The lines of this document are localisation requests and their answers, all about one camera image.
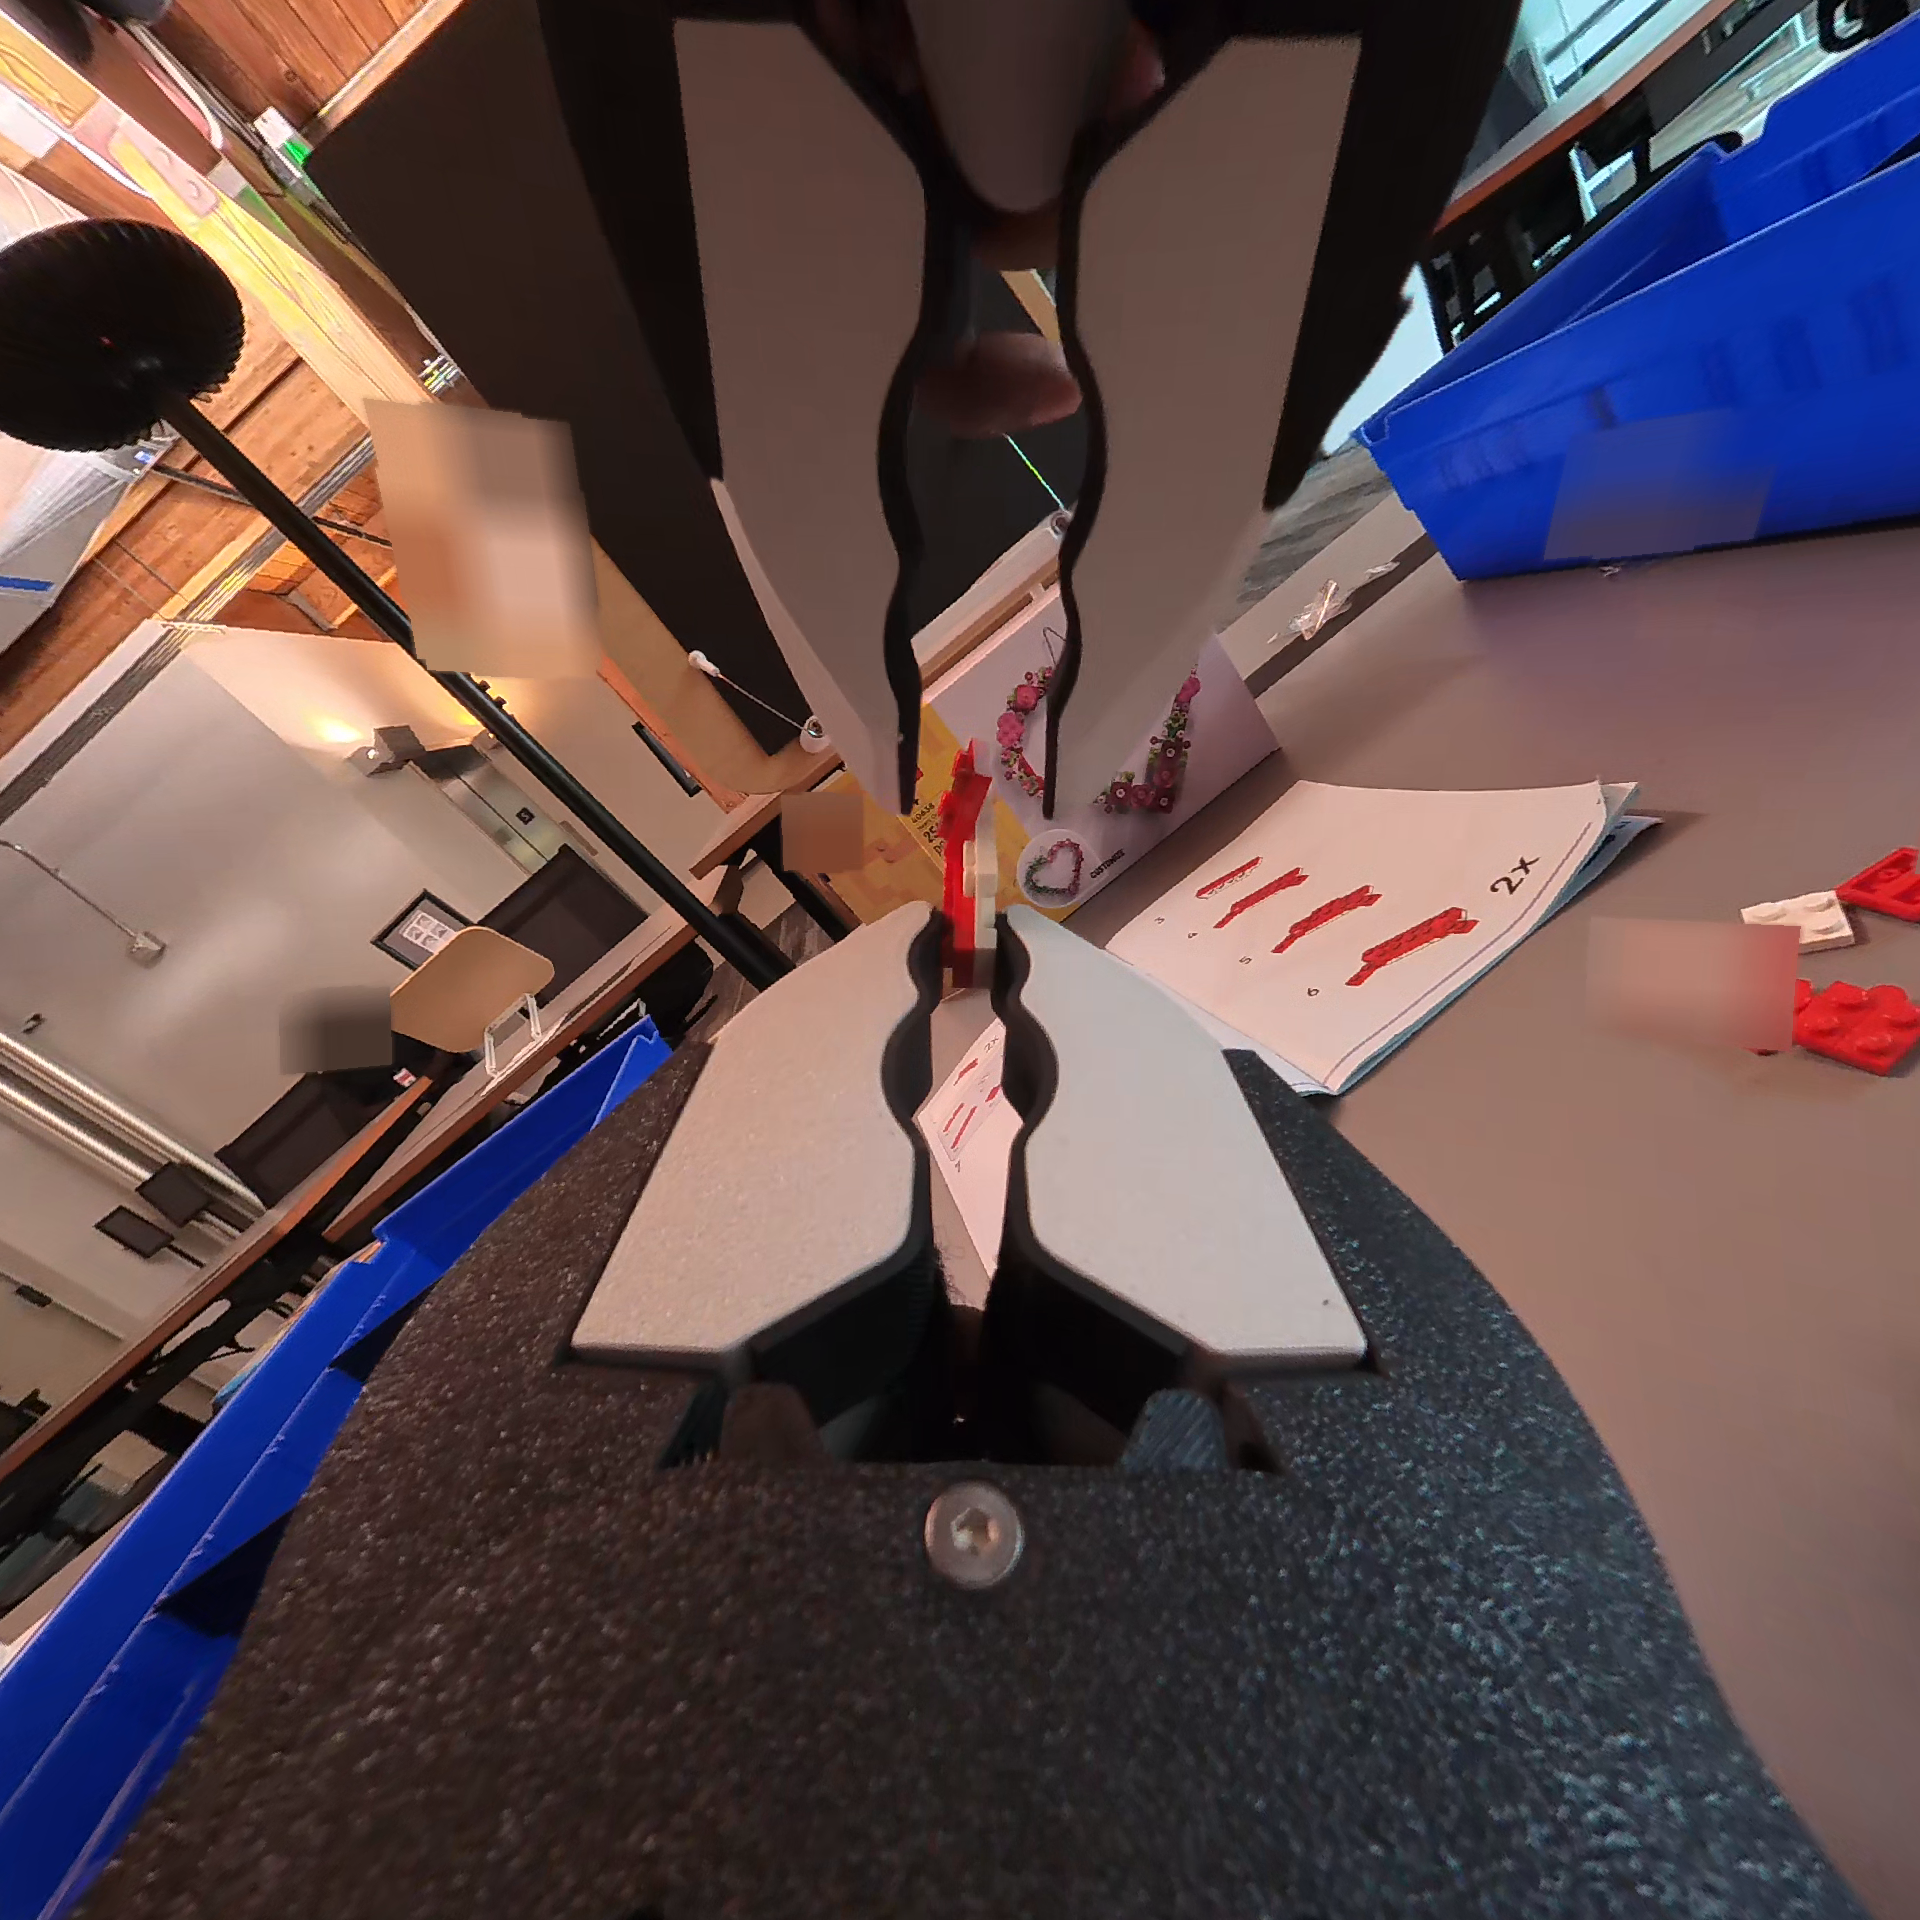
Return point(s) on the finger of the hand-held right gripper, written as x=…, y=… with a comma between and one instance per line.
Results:
x=794, y=302
x=1200, y=376

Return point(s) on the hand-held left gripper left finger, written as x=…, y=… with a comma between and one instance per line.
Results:
x=748, y=1185

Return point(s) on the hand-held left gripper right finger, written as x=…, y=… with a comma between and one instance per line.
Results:
x=1184, y=1202

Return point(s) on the red and white brick assembly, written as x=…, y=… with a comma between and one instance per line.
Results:
x=961, y=842

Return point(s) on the red plate brick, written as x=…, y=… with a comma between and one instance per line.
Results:
x=1860, y=1026
x=1887, y=883

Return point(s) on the grey desk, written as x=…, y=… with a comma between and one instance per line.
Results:
x=1648, y=1275

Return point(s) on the person's right hand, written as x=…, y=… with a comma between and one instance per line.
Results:
x=1004, y=376

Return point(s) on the black panel wooden divider board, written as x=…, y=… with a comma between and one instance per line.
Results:
x=435, y=269

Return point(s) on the small clear plastic bag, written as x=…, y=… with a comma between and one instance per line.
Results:
x=1312, y=606

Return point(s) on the clear acrylic stand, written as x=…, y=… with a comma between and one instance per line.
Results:
x=494, y=1035

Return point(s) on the light wooden chair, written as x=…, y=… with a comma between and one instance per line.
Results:
x=462, y=976

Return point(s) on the heart wreath toy brick box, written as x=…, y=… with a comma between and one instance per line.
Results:
x=1224, y=736

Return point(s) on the white hanging rod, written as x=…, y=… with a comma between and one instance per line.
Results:
x=815, y=736

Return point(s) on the instruction booklet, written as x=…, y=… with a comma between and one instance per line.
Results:
x=1501, y=855

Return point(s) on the blue plastic bin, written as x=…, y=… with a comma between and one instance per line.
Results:
x=150, y=1575
x=1722, y=302

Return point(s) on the black pole with round head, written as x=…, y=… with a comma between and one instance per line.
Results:
x=104, y=329

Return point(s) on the framed wall picture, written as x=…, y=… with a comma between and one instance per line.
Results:
x=422, y=929

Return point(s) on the grey wall light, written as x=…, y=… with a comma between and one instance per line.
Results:
x=385, y=749

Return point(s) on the metal wall pipes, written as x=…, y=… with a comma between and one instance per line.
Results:
x=90, y=1105

